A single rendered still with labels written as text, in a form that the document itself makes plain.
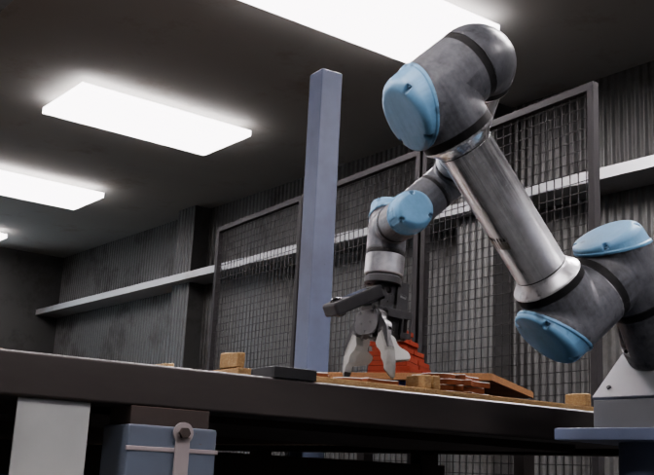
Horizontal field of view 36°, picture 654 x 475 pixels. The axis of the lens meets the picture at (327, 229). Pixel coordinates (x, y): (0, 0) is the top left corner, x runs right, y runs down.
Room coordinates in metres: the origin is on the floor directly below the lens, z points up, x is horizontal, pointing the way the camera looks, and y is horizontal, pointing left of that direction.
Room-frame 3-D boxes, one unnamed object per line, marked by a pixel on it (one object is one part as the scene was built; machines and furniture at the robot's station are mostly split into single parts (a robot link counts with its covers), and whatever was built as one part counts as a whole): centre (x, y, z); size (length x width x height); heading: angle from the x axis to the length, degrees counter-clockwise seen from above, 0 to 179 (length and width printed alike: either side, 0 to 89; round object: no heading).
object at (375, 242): (1.89, -0.12, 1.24); 0.09 x 0.08 x 0.11; 14
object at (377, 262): (1.89, -0.11, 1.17); 0.08 x 0.08 x 0.05
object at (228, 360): (1.66, 0.15, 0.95); 0.06 x 0.02 x 0.03; 33
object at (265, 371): (1.59, 0.06, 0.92); 0.08 x 0.08 x 0.02; 32
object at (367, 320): (1.89, -0.11, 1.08); 0.09 x 0.08 x 0.12; 123
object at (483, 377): (2.83, -0.30, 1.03); 0.50 x 0.50 x 0.02; 66
